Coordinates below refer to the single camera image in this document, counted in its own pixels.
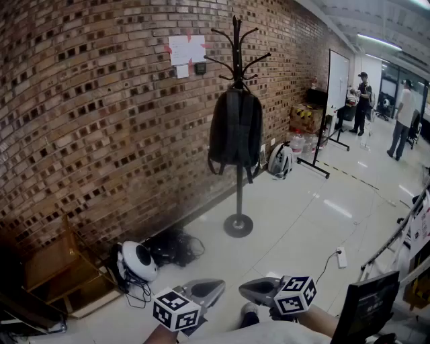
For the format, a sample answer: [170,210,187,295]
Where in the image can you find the black backpack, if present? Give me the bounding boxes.
[207,87,263,185]

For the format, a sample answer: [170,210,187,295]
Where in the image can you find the black monitor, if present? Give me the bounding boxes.
[331,271,400,344]

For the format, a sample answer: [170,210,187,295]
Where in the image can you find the clear water jug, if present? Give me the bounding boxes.
[302,133,318,156]
[289,131,305,154]

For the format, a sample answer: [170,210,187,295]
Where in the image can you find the metal frame rod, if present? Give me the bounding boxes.
[360,187,430,271]

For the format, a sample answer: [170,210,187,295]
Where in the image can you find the white label sheet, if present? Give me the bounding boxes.
[409,198,430,260]

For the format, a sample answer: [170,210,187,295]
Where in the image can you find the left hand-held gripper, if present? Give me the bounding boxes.
[153,278,226,333]

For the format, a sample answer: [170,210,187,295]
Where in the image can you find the black cabinet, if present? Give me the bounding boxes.
[307,87,329,106]

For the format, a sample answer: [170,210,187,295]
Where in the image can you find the person's right forearm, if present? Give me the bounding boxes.
[295,304,341,344]

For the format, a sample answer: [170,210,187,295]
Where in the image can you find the whiteboard on black stand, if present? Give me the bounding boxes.
[296,48,351,179]

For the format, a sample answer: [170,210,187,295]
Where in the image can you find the large white paper sheet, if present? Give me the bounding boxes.
[167,34,206,67]

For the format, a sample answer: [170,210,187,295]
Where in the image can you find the person's grey shirt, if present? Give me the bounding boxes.
[176,320,333,344]

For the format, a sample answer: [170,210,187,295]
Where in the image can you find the wooden shelf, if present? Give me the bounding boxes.
[0,214,124,320]

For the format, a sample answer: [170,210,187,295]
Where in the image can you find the ceiling light strip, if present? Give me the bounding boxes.
[357,32,403,52]

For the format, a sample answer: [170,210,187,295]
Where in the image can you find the person's grey shoe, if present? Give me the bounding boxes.
[240,302,261,329]

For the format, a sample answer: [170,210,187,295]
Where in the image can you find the black office chair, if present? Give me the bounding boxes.
[375,93,391,122]
[406,110,423,150]

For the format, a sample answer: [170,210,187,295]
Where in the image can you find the cardboard box with striped tape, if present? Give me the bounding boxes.
[289,103,325,134]

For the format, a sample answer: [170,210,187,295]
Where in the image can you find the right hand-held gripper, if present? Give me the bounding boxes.
[239,275,318,316]

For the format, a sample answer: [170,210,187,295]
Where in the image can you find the pile of black cables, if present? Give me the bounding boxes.
[144,228,206,269]

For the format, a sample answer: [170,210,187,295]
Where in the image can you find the person's left forearm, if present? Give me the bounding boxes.
[143,324,182,344]

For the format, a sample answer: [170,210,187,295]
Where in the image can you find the white round headset device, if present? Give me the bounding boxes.
[116,241,159,282]

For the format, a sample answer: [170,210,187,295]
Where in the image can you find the black metal coat rack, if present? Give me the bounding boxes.
[203,14,272,239]

